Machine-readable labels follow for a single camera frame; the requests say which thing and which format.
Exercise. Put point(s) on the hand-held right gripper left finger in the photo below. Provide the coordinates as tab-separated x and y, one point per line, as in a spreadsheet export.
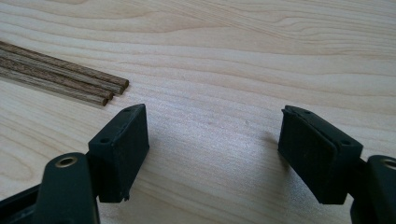
118	155

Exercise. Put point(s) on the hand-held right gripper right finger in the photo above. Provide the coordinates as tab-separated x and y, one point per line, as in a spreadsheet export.
317	155

